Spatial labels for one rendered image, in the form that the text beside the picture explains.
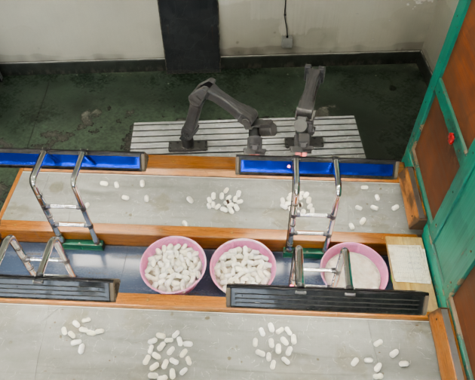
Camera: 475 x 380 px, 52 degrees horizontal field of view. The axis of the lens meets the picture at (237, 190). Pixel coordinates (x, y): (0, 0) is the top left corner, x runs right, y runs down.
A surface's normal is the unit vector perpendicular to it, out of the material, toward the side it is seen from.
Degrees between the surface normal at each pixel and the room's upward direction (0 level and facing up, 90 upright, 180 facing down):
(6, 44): 90
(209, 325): 0
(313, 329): 0
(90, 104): 0
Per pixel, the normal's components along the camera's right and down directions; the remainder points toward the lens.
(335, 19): 0.04, 0.77
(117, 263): -0.01, -0.65
